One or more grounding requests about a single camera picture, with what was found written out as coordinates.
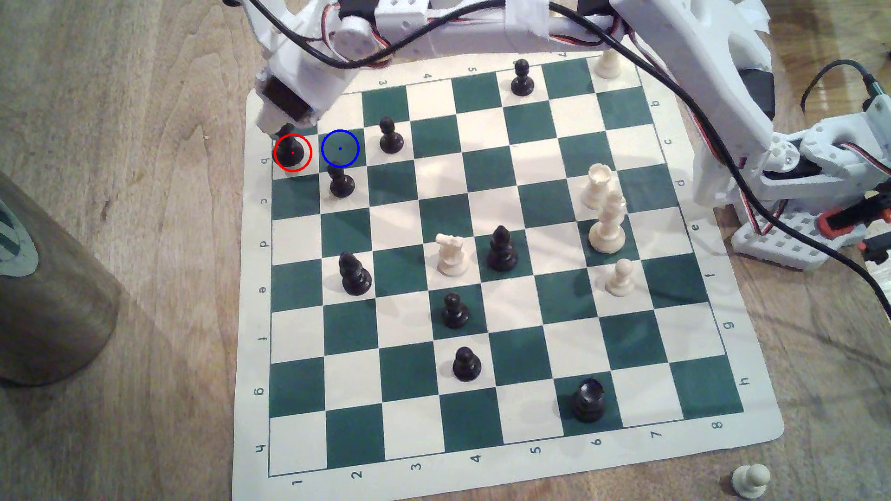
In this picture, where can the tall white chess piece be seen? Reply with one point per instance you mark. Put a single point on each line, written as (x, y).
(608, 226)

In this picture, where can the green and white chessboard mat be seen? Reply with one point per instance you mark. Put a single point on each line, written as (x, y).
(487, 209)

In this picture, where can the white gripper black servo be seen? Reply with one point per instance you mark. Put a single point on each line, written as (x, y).
(284, 99)

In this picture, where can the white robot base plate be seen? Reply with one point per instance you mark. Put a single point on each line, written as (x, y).
(800, 247)

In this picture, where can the white rook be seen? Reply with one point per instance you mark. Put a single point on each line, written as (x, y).
(609, 64)
(597, 188)

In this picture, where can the white knight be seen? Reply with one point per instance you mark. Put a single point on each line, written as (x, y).
(452, 256)

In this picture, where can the black rook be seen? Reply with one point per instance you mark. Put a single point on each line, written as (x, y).
(588, 402)

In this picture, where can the orange and black clamp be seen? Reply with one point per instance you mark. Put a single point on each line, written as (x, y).
(846, 217)

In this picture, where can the brown cap with logo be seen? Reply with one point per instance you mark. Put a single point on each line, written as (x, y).
(49, 313)

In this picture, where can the white pawn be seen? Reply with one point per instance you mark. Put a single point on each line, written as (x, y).
(621, 280)
(750, 481)

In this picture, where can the tall black chess piece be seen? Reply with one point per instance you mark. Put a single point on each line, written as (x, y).
(291, 149)

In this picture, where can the black pawn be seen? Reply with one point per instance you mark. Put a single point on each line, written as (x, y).
(455, 313)
(341, 182)
(391, 139)
(522, 82)
(466, 366)

